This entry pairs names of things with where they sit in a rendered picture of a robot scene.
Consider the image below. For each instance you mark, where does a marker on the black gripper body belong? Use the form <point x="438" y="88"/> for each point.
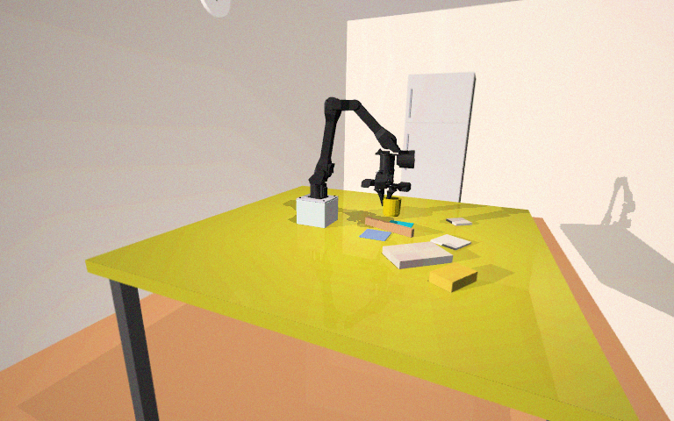
<point x="402" y="186"/>

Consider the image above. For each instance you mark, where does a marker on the tan flat bar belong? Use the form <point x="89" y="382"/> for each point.
<point x="390" y="227"/>

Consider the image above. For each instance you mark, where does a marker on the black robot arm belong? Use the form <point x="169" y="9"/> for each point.
<point x="324" y="168"/>

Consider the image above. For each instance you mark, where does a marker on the yellow flat block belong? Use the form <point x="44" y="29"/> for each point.
<point x="452" y="277"/>

